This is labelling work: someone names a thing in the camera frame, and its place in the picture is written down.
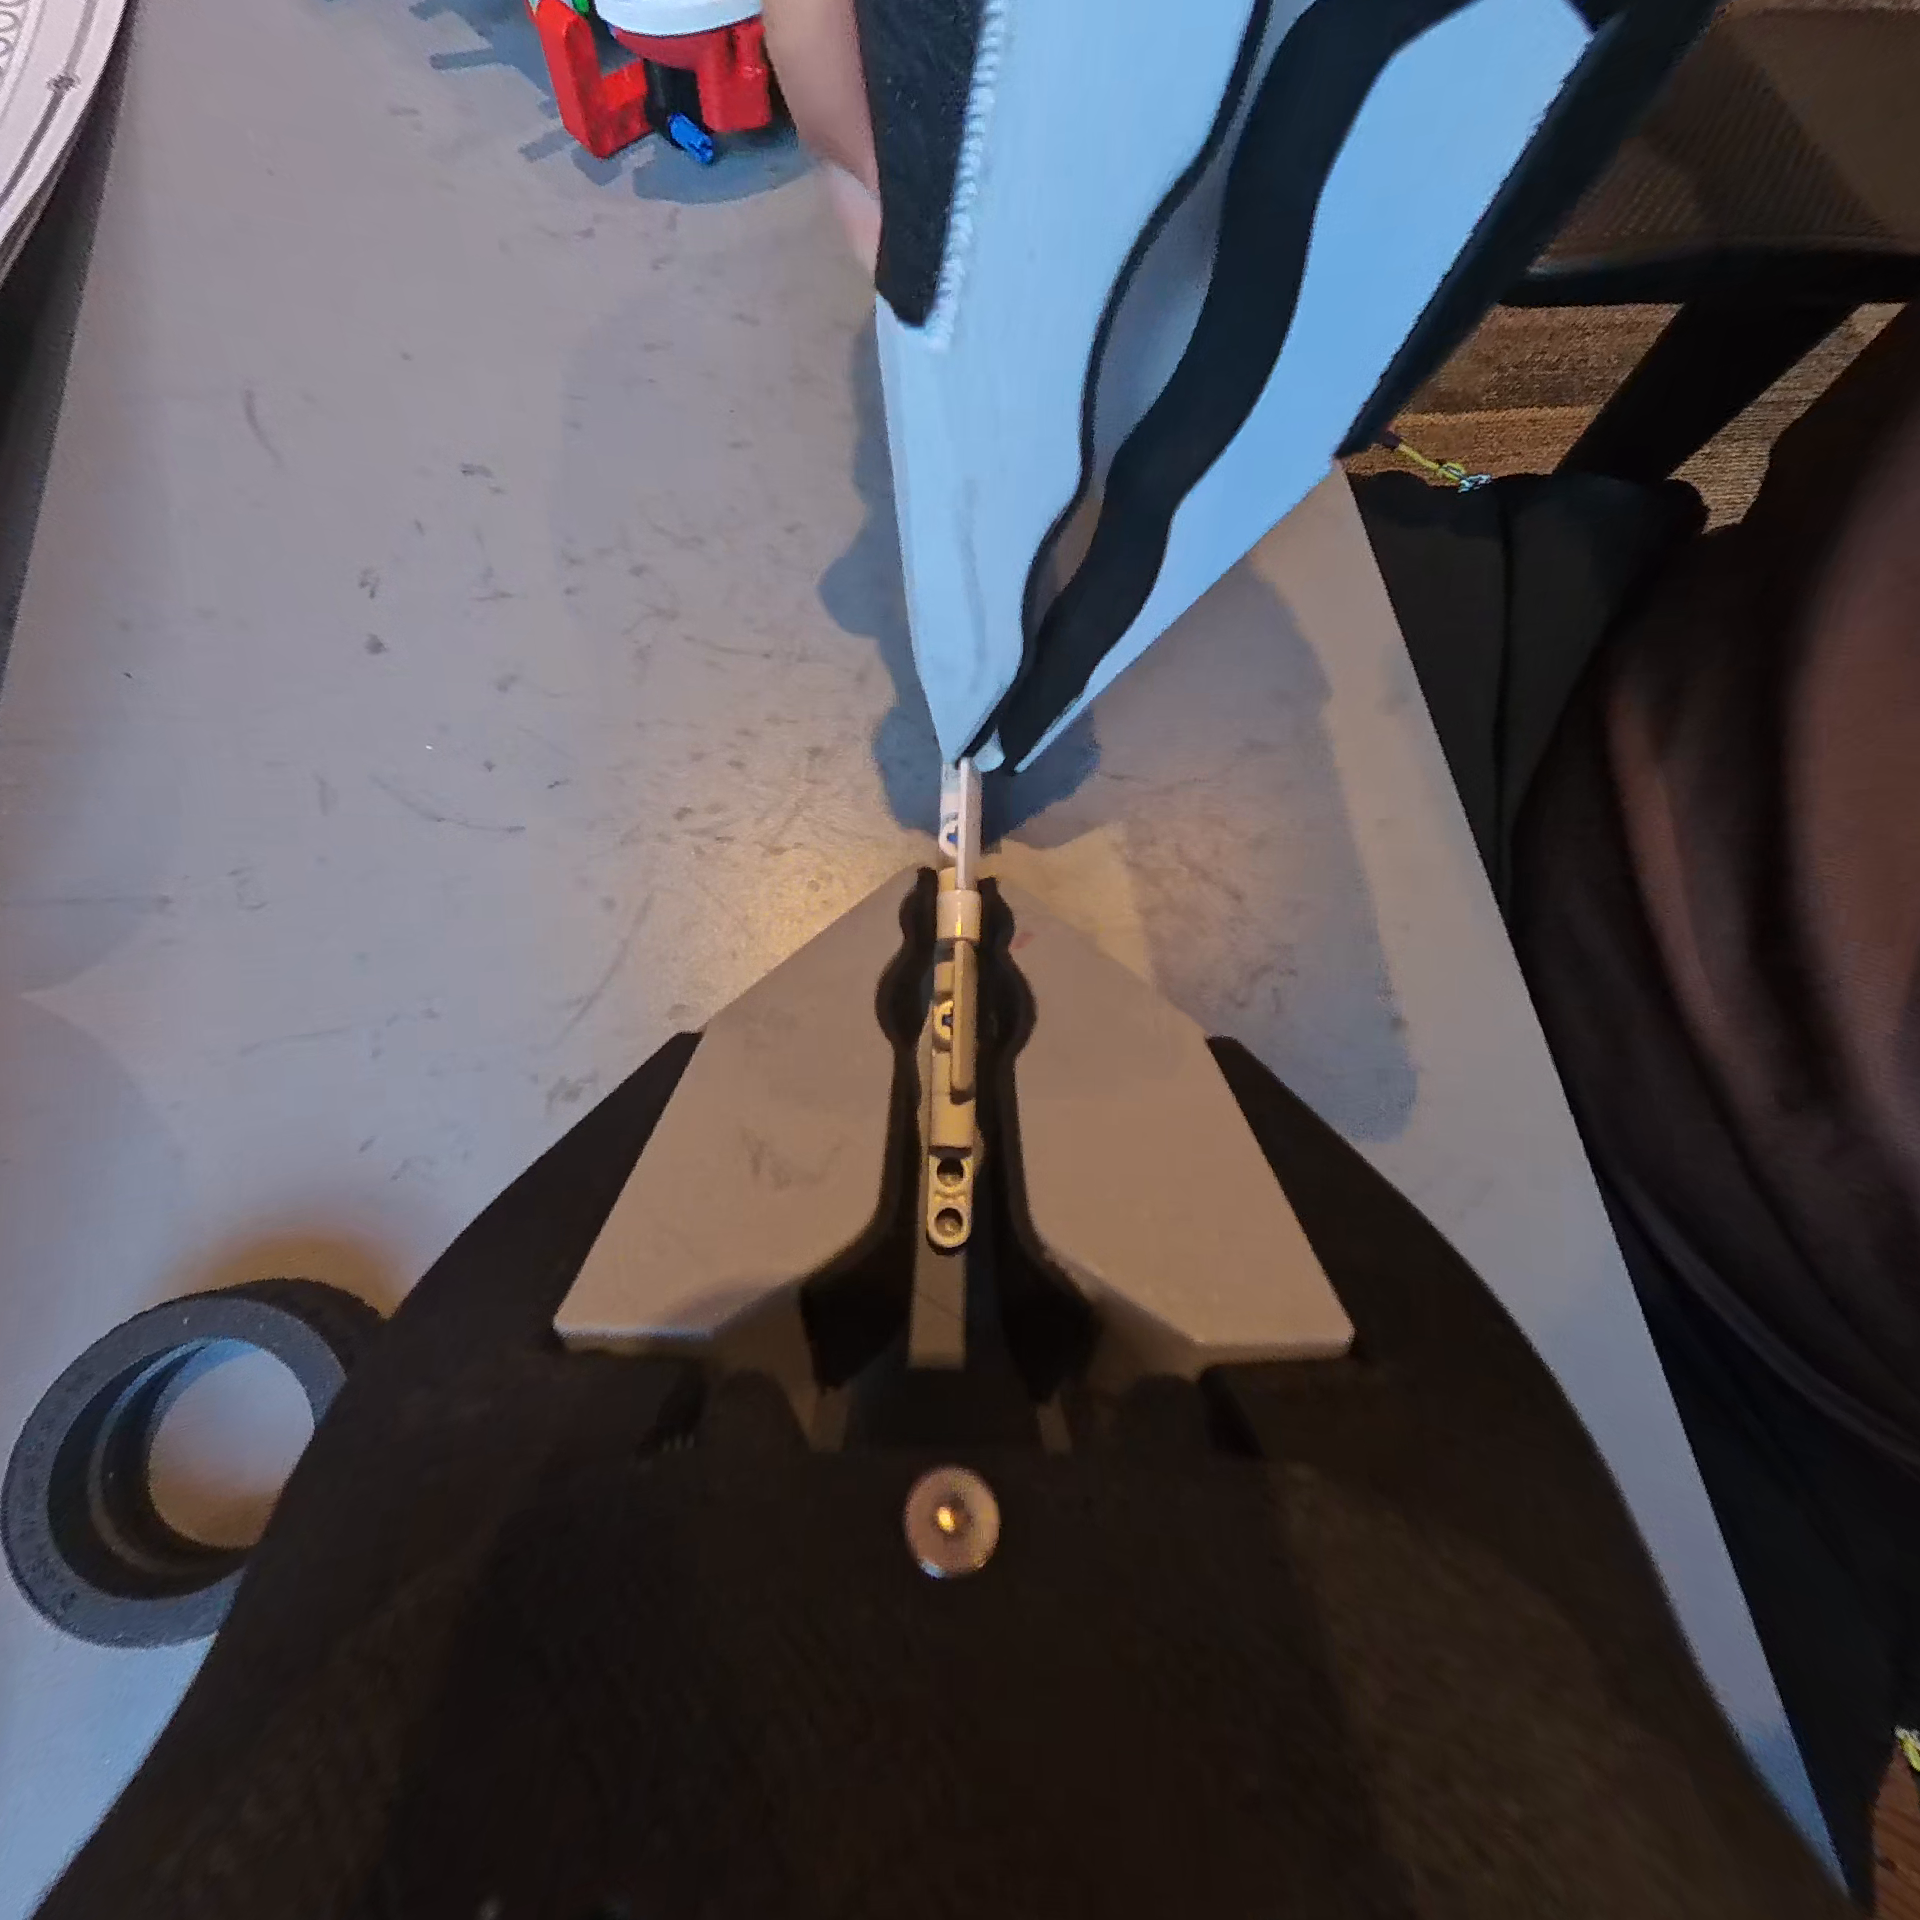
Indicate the narrow black rubber tire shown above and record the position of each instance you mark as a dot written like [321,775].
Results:
[52,1501]

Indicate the black office chair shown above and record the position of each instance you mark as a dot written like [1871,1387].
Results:
[1725,286]

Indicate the person's torso in brown shirt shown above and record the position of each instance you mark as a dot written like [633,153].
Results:
[1772,900]

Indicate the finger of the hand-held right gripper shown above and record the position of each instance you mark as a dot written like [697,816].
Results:
[1378,270]
[1037,301]

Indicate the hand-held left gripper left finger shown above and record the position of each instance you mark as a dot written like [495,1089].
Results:
[735,1185]

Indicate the grey desk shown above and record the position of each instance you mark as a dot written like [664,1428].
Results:
[451,600]

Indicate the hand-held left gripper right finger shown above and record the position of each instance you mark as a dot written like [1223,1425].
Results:
[1170,1185]

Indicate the long white brick beam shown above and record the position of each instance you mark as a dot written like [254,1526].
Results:
[962,1078]

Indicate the person's right hand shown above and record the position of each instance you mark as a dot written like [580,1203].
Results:
[822,88]

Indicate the red white brick race car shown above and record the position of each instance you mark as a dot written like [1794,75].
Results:
[630,75]

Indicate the open instruction booklet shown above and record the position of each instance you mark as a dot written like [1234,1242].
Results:
[44,107]

